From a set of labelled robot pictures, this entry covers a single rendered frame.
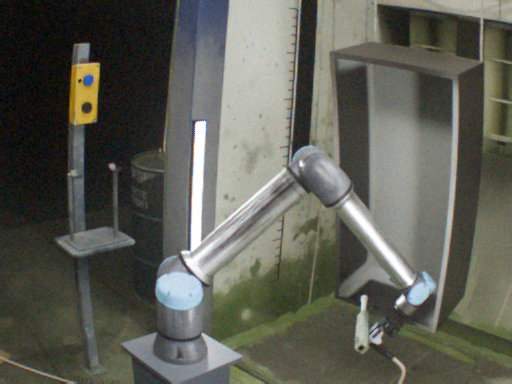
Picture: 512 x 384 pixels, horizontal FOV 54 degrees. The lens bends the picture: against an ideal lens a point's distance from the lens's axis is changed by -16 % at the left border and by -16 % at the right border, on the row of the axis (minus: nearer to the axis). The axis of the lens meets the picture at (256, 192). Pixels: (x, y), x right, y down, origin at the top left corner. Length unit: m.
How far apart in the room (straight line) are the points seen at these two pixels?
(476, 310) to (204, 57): 2.12
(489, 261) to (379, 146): 1.15
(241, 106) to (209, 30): 0.44
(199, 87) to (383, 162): 0.94
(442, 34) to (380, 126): 1.02
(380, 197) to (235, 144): 0.75
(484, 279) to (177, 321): 2.13
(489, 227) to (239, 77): 1.80
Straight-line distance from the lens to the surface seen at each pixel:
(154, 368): 1.86
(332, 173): 1.79
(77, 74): 2.36
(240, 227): 1.91
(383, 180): 2.83
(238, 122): 2.75
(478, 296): 3.43
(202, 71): 2.56
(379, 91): 2.68
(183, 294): 1.78
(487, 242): 3.51
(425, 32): 3.50
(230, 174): 2.78
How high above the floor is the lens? 1.69
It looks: 16 degrees down
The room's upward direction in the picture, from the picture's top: 4 degrees clockwise
